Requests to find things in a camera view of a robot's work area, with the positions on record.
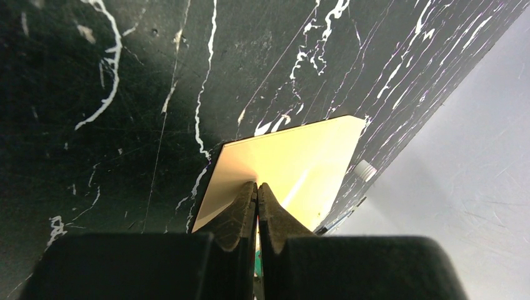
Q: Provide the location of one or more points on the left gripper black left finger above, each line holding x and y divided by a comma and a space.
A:
215, 262

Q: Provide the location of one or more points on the tan letter paper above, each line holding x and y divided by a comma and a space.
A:
294, 190

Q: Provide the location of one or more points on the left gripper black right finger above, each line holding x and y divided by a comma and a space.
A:
297, 264

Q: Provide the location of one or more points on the orange envelope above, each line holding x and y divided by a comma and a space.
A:
325, 148

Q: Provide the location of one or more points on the white glue stick cap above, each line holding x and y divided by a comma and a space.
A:
365, 170

